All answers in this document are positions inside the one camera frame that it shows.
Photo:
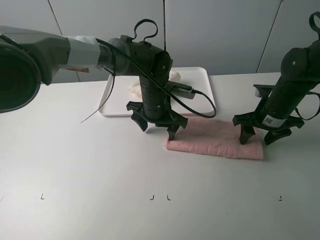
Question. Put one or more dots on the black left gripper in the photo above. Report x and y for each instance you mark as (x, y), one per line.
(155, 108)

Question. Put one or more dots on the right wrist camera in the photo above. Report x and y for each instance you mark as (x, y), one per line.
(263, 90)

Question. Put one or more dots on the pink towel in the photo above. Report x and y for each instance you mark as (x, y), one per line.
(215, 137)

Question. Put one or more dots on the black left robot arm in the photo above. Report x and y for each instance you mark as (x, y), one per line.
(29, 58)

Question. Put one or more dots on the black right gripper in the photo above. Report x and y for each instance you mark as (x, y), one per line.
(272, 114)

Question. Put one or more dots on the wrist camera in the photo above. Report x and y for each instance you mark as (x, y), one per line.
(180, 90)
(263, 90)

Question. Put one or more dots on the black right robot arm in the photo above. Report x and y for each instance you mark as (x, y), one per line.
(299, 74)

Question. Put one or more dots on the black cable tie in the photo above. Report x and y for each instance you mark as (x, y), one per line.
(100, 100)

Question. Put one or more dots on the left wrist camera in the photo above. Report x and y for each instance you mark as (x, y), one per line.
(180, 90)

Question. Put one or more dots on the cream white towel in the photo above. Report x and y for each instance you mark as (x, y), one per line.
(136, 87)

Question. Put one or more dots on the white plastic tray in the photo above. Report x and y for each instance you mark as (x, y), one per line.
(117, 95)

